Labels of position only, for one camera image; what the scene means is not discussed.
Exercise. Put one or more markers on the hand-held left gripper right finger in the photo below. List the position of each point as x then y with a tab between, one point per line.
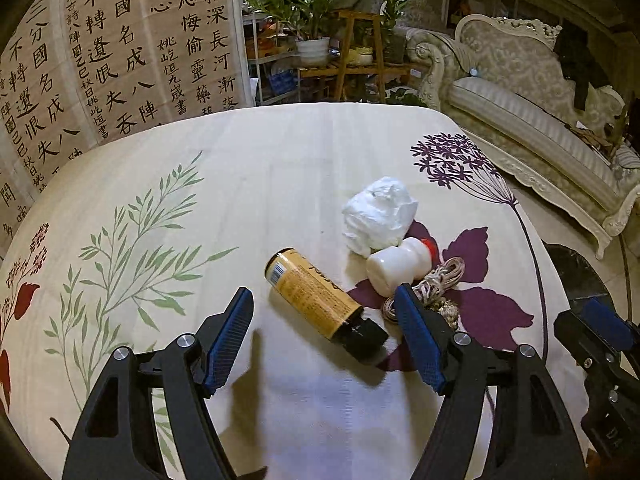
417	340

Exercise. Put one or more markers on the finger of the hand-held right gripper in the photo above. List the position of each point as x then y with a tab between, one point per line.
610	400
607	322

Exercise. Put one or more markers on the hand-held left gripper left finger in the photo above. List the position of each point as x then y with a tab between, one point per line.
227	345

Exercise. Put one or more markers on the small white red-capped bottle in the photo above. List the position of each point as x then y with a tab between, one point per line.
395	265

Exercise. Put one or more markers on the yellow label bottle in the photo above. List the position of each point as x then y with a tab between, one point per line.
310	295

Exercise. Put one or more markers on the white plastic bag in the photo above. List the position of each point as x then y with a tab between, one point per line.
380	215

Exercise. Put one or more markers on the floral tablecloth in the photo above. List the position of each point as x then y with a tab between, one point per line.
275	185

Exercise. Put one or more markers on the pile of papers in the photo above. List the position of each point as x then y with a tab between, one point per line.
595	137

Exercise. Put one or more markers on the ornate cream sofa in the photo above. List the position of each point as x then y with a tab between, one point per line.
525	110

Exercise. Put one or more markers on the pothos plant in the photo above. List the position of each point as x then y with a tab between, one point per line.
405	97

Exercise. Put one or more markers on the black jacket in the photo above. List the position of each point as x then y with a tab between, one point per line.
575	55

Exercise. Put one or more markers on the wooden plant stand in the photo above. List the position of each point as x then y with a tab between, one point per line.
360	67

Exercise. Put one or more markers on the small yellow-green plant pot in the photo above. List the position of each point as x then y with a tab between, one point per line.
362	56

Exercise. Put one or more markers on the white plant pot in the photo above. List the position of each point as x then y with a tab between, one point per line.
312	51

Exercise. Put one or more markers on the leafy green plant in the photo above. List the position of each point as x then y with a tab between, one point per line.
300	5

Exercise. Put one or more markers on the calligraphy wall hanging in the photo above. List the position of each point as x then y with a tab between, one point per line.
125	50

